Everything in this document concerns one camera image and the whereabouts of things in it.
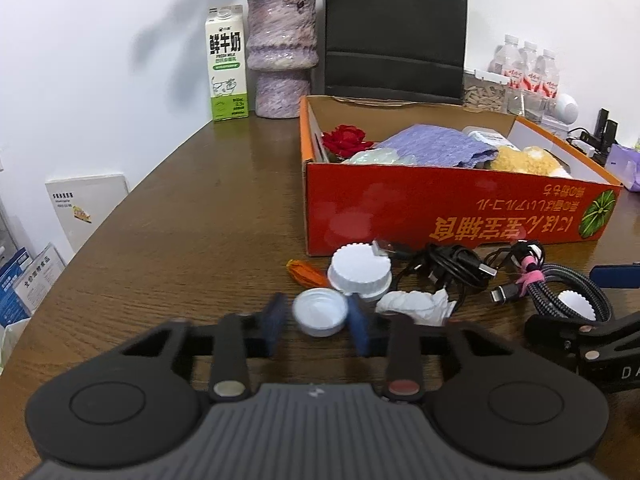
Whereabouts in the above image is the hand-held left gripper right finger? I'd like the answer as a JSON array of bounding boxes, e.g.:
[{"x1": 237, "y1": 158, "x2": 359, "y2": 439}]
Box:
[{"x1": 346, "y1": 292, "x2": 511, "y2": 403}]

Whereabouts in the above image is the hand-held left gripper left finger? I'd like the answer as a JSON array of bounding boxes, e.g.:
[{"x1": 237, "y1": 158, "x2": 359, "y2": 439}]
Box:
[{"x1": 120, "y1": 292, "x2": 291, "y2": 403}]

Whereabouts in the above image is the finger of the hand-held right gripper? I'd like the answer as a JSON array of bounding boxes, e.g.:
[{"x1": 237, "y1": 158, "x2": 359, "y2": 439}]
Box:
[
  {"x1": 589, "y1": 263, "x2": 640, "y2": 288},
  {"x1": 524, "y1": 310, "x2": 640, "y2": 358}
]

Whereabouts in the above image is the white bottle cap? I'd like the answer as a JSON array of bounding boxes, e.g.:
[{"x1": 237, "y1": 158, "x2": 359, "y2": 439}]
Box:
[{"x1": 292, "y1": 287, "x2": 349, "y2": 337}]

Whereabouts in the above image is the grey braided cable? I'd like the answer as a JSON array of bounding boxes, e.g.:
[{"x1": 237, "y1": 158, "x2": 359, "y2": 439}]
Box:
[{"x1": 490, "y1": 262, "x2": 613, "y2": 323}]

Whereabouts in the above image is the white tissue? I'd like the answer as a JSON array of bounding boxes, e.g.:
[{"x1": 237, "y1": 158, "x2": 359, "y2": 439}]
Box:
[{"x1": 375, "y1": 287, "x2": 456, "y2": 327}]

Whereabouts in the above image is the white ridged lid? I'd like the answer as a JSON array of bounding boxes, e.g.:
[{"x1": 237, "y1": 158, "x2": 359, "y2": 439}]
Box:
[{"x1": 326, "y1": 242, "x2": 392, "y2": 303}]

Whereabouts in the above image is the thin black cable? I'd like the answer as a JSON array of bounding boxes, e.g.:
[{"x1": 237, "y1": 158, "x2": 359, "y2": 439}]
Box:
[{"x1": 482, "y1": 240, "x2": 546, "y2": 271}]

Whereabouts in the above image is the black usb cable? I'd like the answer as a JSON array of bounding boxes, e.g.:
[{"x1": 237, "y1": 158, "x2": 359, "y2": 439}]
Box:
[{"x1": 372, "y1": 238, "x2": 500, "y2": 311}]

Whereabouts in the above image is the orange cardboard box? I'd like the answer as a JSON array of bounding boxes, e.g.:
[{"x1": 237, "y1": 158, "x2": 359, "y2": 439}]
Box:
[{"x1": 298, "y1": 94, "x2": 623, "y2": 257}]

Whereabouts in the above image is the yellow white plush hamster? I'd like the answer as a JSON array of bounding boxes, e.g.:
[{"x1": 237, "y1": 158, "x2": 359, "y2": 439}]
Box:
[{"x1": 487, "y1": 146, "x2": 573, "y2": 179}]

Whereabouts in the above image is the iridescent plastic bag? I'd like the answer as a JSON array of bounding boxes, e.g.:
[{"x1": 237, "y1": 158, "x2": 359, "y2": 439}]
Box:
[{"x1": 342, "y1": 149, "x2": 418, "y2": 166}]

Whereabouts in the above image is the red artificial rose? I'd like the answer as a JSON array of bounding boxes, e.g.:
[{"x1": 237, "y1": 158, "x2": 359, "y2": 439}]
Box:
[{"x1": 321, "y1": 125, "x2": 373, "y2": 163}]

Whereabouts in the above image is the purple knit pouch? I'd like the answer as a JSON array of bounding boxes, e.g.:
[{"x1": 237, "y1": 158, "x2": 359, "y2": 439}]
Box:
[{"x1": 372, "y1": 125, "x2": 501, "y2": 168}]

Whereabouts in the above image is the wooden desktop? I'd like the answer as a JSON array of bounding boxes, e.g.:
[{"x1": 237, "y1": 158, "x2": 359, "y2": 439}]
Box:
[{"x1": 0, "y1": 110, "x2": 640, "y2": 480}]

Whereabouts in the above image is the white paper cupcake liner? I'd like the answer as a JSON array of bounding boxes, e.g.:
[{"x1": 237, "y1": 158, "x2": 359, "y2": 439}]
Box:
[{"x1": 556, "y1": 290, "x2": 597, "y2": 321}]

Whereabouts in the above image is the orange wrapper scrap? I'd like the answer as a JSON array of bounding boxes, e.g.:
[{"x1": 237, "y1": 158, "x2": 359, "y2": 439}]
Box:
[{"x1": 286, "y1": 259, "x2": 328, "y2": 288}]

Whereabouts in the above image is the purple tissue pack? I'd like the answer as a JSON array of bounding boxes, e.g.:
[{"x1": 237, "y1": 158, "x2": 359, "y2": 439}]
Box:
[{"x1": 607, "y1": 144, "x2": 640, "y2": 186}]

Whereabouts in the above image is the white power strip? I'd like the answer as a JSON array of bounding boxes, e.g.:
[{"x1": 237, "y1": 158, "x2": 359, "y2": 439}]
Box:
[{"x1": 567, "y1": 127, "x2": 608, "y2": 161}]

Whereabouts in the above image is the black upright device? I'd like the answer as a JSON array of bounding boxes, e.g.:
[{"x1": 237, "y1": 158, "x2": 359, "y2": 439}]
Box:
[{"x1": 592, "y1": 108, "x2": 618, "y2": 148}]

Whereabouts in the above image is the white round speaker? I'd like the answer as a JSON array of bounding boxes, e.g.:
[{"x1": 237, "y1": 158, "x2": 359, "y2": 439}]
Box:
[{"x1": 547, "y1": 93, "x2": 580, "y2": 126}]

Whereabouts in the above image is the white wipes pack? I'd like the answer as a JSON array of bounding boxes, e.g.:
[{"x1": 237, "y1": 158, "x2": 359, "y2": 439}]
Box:
[{"x1": 461, "y1": 126, "x2": 521, "y2": 151}]

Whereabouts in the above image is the clear water bottle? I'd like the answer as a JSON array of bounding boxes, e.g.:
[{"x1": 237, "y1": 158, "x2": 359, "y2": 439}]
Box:
[
  {"x1": 532, "y1": 49, "x2": 561, "y2": 98},
  {"x1": 517, "y1": 41, "x2": 540, "y2": 91},
  {"x1": 489, "y1": 34, "x2": 521, "y2": 88}
]

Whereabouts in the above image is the clear pellet container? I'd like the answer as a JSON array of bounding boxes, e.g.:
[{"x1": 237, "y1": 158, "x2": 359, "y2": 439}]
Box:
[{"x1": 462, "y1": 69, "x2": 511, "y2": 113}]

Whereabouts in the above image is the white labelled box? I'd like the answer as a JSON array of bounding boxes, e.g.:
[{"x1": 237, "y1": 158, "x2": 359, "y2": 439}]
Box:
[{"x1": 15, "y1": 242, "x2": 67, "y2": 313}]

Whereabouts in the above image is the blue white cardboard box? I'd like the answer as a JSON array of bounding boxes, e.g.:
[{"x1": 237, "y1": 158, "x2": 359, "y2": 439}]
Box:
[{"x1": 0, "y1": 247, "x2": 33, "y2": 328}]

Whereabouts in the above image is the milk carton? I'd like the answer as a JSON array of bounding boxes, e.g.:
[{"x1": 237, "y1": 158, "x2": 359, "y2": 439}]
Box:
[{"x1": 204, "y1": 4, "x2": 249, "y2": 122}]

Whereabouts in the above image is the purple marbled vase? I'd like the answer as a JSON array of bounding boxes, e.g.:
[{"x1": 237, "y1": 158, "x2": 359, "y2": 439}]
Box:
[{"x1": 246, "y1": 0, "x2": 319, "y2": 119}]

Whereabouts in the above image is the black paper bag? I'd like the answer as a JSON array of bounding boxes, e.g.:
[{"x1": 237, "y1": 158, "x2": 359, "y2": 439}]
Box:
[{"x1": 324, "y1": 0, "x2": 469, "y2": 106}]

